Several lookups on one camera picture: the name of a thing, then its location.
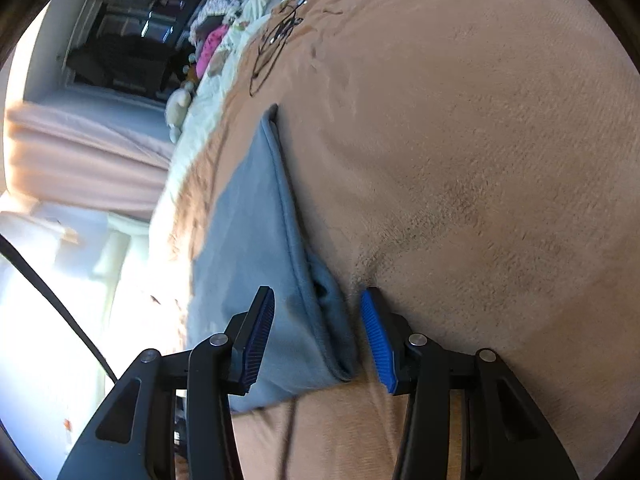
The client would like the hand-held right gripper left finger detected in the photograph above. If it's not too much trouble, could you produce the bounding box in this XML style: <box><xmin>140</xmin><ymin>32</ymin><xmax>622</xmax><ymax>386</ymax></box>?
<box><xmin>56</xmin><ymin>286</ymin><xmax>277</xmax><ymax>480</ymax></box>

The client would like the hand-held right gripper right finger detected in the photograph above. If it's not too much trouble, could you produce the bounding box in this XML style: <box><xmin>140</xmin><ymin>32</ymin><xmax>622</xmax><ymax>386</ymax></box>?
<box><xmin>360</xmin><ymin>287</ymin><xmax>581</xmax><ymax>480</ymax></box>

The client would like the blue-grey t-shirt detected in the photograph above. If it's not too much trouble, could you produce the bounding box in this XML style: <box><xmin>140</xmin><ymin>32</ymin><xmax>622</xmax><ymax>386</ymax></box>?
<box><xmin>187</xmin><ymin>104</ymin><xmax>360</xmax><ymax>413</ymax></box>

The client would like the brown blanket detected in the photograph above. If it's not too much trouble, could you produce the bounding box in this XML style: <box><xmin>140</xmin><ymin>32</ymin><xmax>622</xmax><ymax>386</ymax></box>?
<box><xmin>150</xmin><ymin>0</ymin><xmax>637</xmax><ymax>480</ymax></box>

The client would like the cream plush toy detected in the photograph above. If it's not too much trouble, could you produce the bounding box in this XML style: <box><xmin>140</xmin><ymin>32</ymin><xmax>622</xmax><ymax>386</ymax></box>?
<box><xmin>164</xmin><ymin>85</ymin><xmax>195</xmax><ymax>145</ymax></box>

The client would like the cream bed sheet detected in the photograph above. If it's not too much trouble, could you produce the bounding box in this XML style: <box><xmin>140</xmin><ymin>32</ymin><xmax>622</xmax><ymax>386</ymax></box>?
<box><xmin>150</xmin><ymin>0</ymin><xmax>306</xmax><ymax>231</ymax></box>

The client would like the pink cloth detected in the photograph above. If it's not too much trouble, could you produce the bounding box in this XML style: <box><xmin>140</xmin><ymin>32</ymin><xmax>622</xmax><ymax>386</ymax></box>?
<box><xmin>4</xmin><ymin>101</ymin><xmax>175</xmax><ymax>220</ymax></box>

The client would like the pink plush toy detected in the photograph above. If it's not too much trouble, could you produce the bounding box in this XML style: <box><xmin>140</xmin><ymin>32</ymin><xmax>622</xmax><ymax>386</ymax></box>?
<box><xmin>195</xmin><ymin>26</ymin><xmax>229</xmax><ymax>79</ymax></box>

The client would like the cream padded bed frame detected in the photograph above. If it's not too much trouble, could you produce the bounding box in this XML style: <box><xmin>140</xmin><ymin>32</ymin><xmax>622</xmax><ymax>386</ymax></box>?
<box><xmin>0</xmin><ymin>195</ymin><xmax>201</xmax><ymax>361</ymax></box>

